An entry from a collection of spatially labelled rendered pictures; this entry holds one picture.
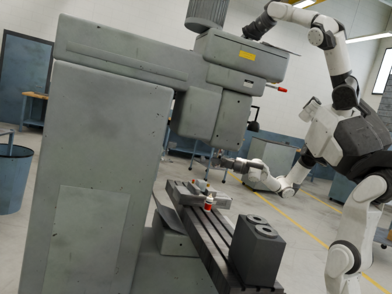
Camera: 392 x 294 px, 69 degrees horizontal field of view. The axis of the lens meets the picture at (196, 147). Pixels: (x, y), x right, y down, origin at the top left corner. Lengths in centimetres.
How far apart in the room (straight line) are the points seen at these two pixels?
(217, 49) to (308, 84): 864
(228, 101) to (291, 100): 822
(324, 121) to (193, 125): 62
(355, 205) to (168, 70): 103
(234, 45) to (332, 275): 115
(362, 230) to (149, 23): 744
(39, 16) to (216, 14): 700
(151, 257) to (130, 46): 105
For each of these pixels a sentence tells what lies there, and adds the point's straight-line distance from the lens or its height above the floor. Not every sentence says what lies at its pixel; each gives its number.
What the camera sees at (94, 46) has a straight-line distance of 141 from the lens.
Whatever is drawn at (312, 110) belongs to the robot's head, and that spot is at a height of 163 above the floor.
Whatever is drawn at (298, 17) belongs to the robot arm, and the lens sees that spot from 147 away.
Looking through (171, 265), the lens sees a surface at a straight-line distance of 167.
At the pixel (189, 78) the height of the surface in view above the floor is 163.
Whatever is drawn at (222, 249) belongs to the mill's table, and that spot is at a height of 91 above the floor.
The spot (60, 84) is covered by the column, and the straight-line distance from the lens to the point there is 129.
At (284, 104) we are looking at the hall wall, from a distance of 960.
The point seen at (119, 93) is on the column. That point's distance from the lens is 128.
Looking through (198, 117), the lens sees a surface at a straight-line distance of 146.
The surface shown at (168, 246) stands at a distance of 159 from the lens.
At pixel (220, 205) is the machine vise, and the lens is 186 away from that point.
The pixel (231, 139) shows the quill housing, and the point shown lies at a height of 138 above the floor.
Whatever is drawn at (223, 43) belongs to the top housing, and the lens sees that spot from 149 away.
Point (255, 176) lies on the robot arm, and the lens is 162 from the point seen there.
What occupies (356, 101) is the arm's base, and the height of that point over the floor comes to 169.
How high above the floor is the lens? 152
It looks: 8 degrees down
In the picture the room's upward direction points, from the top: 13 degrees clockwise
